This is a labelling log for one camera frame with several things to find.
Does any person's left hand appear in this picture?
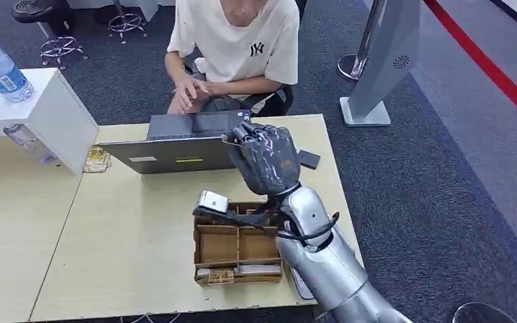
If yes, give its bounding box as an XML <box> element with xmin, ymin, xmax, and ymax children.
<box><xmin>198</xmin><ymin>81</ymin><xmax>226</xmax><ymax>99</ymax></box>

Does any person's right hand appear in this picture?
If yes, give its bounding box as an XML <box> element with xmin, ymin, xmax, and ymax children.
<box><xmin>172</xmin><ymin>75</ymin><xmax>207</xmax><ymax>116</ymax></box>

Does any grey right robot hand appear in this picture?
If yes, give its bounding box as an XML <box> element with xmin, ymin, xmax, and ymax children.
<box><xmin>226</xmin><ymin>121</ymin><xmax>302</xmax><ymax>197</ymax></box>

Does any small black wallet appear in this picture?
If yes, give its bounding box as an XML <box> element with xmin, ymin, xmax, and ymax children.
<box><xmin>297</xmin><ymin>149</ymin><xmax>322</xmax><ymax>171</ymax></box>

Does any person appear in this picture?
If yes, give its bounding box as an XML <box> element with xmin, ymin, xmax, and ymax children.
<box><xmin>164</xmin><ymin>0</ymin><xmax>302</xmax><ymax>118</ymax></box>

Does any grey laptop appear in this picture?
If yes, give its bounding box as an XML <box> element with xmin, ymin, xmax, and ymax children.
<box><xmin>99</xmin><ymin>110</ymin><xmax>252</xmax><ymax>175</ymax></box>

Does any chrome stool base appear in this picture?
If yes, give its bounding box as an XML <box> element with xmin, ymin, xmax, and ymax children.
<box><xmin>106</xmin><ymin>0</ymin><xmax>149</xmax><ymax>46</ymax></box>

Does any wooden card box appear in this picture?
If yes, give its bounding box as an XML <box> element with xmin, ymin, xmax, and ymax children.
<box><xmin>193</xmin><ymin>201</ymin><xmax>285</xmax><ymax>287</ymax></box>

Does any white card stack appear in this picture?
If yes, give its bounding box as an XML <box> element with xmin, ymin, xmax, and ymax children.
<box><xmin>238</xmin><ymin>264</ymin><xmax>282</xmax><ymax>276</ymax></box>

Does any loose yellow card pile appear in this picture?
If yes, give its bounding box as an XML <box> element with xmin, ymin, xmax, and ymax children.
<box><xmin>82</xmin><ymin>145</ymin><xmax>112</xmax><ymax>174</ymax></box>

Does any yellow printed card stack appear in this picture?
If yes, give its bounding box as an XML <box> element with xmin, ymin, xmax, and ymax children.
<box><xmin>196</xmin><ymin>267</ymin><xmax>236</xmax><ymax>286</ymax></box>

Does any white desk shelf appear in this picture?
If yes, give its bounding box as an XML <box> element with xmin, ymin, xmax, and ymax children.
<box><xmin>0</xmin><ymin>67</ymin><xmax>100</xmax><ymax>176</ymax></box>

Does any grey standing sign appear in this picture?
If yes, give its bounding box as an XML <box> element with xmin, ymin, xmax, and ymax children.
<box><xmin>339</xmin><ymin>0</ymin><xmax>421</xmax><ymax>129</ymax></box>

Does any black seat chrome stool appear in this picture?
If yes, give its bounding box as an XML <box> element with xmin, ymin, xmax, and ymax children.
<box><xmin>11</xmin><ymin>0</ymin><xmax>90</xmax><ymax>72</ymax></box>

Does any clear water bottle blue label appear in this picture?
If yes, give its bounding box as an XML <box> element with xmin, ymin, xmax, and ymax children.
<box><xmin>0</xmin><ymin>28</ymin><xmax>36</xmax><ymax>104</ymax></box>

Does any red floor tape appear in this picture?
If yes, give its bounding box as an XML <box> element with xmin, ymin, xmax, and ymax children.
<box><xmin>422</xmin><ymin>0</ymin><xmax>517</xmax><ymax>131</ymax></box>

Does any round black stool seat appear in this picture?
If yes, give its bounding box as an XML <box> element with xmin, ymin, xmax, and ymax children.
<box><xmin>452</xmin><ymin>301</ymin><xmax>517</xmax><ymax>323</ymax></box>

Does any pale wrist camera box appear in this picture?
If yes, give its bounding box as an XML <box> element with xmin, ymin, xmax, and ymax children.
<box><xmin>196</xmin><ymin>190</ymin><xmax>231</xmax><ymax>215</ymax></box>

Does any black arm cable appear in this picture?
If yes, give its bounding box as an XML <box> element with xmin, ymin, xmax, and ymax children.
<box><xmin>276</xmin><ymin>211</ymin><xmax>341</xmax><ymax>245</ymax></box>

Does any chrome stanchion post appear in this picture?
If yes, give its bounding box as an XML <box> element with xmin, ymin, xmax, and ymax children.
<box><xmin>337</xmin><ymin>0</ymin><xmax>387</xmax><ymax>83</ymax></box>

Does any white cable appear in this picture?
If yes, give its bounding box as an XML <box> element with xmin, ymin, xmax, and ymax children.
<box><xmin>119</xmin><ymin>312</ymin><xmax>184</xmax><ymax>323</ymax></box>

